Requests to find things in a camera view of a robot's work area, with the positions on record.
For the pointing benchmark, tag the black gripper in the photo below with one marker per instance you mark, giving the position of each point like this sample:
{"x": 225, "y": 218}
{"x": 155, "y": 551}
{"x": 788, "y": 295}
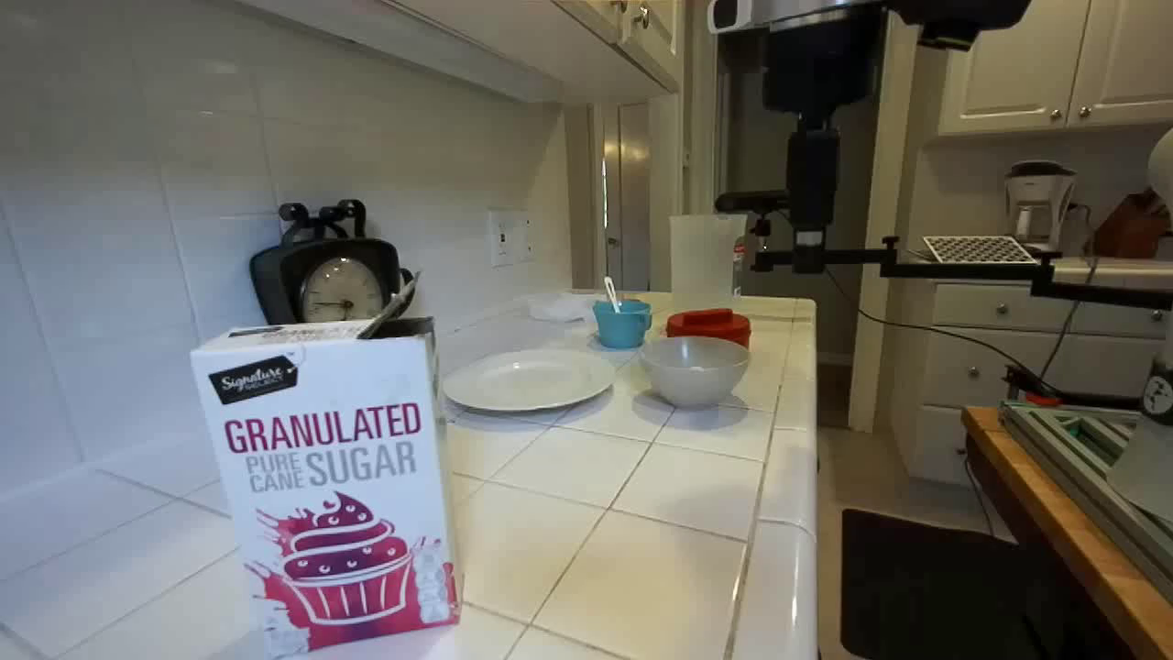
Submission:
{"x": 815, "y": 67}

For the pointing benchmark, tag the white interior door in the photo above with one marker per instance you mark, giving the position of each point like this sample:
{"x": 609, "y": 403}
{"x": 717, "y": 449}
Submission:
{"x": 627, "y": 196}

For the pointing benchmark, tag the white cabinet door chrome knob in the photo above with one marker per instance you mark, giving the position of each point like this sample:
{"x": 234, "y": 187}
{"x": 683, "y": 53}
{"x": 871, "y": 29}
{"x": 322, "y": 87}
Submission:
{"x": 660, "y": 43}

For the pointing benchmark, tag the cream lower cabinet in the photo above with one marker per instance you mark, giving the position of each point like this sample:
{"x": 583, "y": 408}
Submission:
{"x": 964, "y": 354}

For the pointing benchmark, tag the cream cabinet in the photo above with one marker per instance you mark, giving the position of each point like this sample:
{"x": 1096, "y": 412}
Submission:
{"x": 964, "y": 354}
{"x": 1051, "y": 67}

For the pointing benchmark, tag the cream upper cabinet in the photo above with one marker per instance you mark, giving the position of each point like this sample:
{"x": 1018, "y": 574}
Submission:
{"x": 1051, "y": 67}

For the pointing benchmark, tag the black kitchen scale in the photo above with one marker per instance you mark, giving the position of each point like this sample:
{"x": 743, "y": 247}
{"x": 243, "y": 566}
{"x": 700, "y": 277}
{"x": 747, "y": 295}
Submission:
{"x": 333, "y": 277}

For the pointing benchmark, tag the white plastic pitcher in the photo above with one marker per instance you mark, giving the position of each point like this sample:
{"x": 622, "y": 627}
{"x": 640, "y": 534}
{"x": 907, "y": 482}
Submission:
{"x": 700, "y": 257}

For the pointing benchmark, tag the red round lidded container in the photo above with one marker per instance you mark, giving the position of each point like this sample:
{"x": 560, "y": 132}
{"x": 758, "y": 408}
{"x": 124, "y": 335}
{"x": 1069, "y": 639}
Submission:
{"x": 710, "y": 324}

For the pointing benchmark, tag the white grid rack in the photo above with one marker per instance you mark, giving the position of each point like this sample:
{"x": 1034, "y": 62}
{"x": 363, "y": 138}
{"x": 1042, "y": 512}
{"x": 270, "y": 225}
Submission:
{"x": 981, "y": 249}

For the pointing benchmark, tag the white ceramic bowl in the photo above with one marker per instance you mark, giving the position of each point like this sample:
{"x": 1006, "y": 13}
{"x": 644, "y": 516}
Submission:
{"x": 695, "y": 369}

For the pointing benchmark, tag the white coffee maker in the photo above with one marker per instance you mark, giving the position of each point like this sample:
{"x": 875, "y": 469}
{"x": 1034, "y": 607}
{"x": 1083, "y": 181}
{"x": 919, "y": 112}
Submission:
{"x": 1038, "y": 205}

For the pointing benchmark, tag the white spoon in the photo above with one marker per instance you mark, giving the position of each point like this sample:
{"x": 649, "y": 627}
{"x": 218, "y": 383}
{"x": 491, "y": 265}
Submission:
{"x": 609, "y": 290}

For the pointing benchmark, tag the blue cup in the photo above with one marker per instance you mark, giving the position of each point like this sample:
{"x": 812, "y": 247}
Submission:
{"x": 622, "y": 324}

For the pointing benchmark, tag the clear plastic bag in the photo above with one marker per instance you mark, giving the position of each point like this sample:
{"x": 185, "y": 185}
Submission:
{"x": 560, "y": 309}

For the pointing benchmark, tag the white power outlet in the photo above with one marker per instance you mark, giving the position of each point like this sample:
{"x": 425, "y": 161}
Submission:
{"x": 499, "y": 235}

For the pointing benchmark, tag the brown knife block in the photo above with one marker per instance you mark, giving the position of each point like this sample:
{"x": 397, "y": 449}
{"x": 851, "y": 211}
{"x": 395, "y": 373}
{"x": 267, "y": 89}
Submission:
{"x": 1130, "y": 227}

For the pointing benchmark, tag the white dinner plate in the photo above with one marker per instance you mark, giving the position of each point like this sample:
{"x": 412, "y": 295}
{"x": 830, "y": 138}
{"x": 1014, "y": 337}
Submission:
{"x": 530, "y": 380}

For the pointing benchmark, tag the grey green device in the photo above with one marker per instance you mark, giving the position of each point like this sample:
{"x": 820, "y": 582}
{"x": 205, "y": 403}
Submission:
{"x": 1077, "y": 451}

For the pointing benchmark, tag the black floor mat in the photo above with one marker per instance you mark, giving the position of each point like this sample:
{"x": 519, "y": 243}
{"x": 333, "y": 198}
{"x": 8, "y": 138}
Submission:
{"x": 939, "y": 593}

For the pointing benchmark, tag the wooden table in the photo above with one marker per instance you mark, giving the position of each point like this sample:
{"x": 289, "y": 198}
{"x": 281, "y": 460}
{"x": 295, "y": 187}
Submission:
{"x": 1086, "y": 551}

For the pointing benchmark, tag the granulated sugar box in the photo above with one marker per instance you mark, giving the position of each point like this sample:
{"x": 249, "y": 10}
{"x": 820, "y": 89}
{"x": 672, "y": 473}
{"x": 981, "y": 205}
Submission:
{"x": 333, "y": 490}

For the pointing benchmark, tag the black stereo camera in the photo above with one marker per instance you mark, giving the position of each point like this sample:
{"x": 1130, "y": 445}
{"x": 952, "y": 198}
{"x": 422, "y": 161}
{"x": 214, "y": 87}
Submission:
{"x": 754, "y": 203}

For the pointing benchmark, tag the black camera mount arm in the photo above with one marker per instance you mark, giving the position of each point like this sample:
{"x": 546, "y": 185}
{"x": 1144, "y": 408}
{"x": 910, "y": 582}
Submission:
{"x": 956, "y": 263}

